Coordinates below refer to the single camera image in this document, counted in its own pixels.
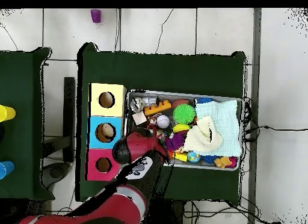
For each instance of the light blue knitted cloth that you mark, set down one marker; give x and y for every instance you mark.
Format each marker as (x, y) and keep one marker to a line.
(223, 118)

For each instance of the dark grey oval pad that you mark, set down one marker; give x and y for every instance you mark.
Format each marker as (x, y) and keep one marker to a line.
(56, 173)

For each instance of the purple cup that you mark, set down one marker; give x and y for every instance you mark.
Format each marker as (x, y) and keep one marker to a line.
(96, 16)

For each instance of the small globe ball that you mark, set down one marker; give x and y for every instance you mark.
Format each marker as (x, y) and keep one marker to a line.
(194, 157)

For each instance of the dark green tablecloth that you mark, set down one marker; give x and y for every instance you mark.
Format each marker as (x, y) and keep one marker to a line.
(168, 72)
(21, 89)

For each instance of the purple spiky monster toy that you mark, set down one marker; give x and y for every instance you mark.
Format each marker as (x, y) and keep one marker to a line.
(175, 142)

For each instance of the wooden cube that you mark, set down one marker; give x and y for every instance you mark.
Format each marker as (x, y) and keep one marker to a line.
(139, 118)

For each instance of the crushed silver can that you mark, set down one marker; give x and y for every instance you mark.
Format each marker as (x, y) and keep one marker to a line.
(137, 104)

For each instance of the yellow cup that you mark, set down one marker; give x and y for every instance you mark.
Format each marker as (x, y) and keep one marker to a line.
(8, 113)

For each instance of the black upright stand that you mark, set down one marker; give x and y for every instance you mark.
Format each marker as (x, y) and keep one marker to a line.
(69, 113)

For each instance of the green spiky ball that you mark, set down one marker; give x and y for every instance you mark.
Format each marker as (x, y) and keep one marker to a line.
(184, 114)

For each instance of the blue cup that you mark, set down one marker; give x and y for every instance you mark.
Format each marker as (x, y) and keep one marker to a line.
(7, 168)

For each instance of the cream knitted cloth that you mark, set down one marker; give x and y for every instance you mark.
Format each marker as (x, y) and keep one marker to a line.
(202, 139)

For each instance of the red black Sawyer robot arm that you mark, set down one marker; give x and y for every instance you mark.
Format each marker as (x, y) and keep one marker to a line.
(142, 144)

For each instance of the orange plastic block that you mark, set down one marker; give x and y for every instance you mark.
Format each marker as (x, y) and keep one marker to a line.
(157, 108)

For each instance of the shallow mesh bin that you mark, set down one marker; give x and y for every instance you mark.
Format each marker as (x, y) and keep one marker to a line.
(166, 96)

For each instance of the wooden box with three holes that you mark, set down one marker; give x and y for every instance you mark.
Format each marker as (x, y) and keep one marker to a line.
(115, 110)

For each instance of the white baseball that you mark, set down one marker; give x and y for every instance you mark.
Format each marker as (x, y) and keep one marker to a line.
(163, 121)

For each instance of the brown toy football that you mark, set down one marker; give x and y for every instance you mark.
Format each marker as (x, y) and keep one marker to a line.
(180, 103)

